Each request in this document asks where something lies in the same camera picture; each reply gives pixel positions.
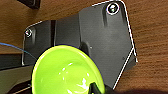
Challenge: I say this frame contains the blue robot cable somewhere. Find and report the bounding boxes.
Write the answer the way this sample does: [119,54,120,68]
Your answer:
[0,42,35,58]

